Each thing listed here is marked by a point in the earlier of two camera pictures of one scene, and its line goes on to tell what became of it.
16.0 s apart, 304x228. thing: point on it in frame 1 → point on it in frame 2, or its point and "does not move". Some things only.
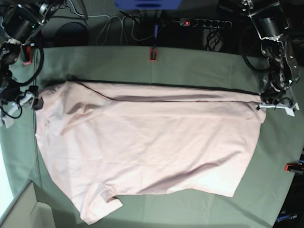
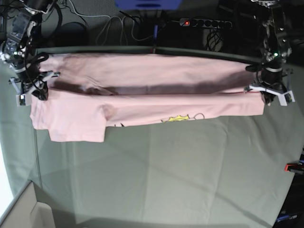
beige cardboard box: (25, 212) does not move
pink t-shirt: (103, 140) → (88, 92)
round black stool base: (72, 34) does not move
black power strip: (193, 22) does not move
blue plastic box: (148, 4) does not move
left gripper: (25, 99) → (25, 87)
